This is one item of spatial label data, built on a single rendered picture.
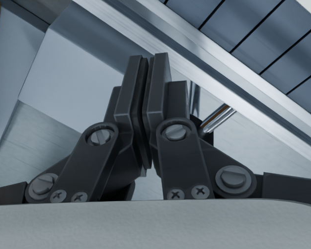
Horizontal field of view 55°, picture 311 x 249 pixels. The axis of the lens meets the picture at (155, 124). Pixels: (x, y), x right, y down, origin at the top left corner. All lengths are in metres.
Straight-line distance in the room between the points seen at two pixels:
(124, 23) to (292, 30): 0.16
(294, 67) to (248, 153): 0.19
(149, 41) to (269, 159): 0.32
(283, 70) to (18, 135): 0.41
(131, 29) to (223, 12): 0.11
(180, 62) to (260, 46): 0.11
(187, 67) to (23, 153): 0.42
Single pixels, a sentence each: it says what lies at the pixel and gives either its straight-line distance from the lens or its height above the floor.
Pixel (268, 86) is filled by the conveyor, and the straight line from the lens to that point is 0.33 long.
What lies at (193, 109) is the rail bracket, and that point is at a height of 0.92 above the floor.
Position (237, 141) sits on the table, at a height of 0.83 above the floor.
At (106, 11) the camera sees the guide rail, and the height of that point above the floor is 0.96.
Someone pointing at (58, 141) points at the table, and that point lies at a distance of 0.51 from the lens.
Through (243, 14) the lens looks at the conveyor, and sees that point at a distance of 0.28.
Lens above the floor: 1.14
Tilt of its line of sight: 46 degrees down
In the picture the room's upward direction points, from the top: 168 degrees counter-clockwise
